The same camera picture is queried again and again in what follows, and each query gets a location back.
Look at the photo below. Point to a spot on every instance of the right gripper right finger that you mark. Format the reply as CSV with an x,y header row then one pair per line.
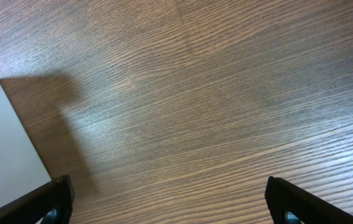
x,y
288,203

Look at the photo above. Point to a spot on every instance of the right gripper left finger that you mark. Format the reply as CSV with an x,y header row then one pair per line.
x,y
50,203

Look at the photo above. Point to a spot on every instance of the white open cardboard box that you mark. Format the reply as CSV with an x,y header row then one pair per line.
x,y
21,169

